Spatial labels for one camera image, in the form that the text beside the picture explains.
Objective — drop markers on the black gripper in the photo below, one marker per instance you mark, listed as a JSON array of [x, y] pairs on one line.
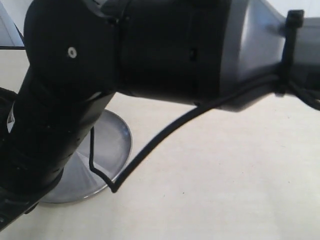
[[13, 206]]

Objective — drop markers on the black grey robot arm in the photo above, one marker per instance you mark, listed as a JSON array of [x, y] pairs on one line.
[[214, 54]]

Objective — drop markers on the dark frame panel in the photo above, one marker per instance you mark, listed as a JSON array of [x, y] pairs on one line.
[[10, 36]]

